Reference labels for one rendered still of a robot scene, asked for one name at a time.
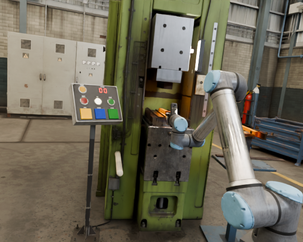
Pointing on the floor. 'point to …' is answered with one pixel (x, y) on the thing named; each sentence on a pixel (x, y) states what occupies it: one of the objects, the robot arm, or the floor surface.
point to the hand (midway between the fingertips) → (169, 113)
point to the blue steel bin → (285, 138)
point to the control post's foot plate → (79, 232)
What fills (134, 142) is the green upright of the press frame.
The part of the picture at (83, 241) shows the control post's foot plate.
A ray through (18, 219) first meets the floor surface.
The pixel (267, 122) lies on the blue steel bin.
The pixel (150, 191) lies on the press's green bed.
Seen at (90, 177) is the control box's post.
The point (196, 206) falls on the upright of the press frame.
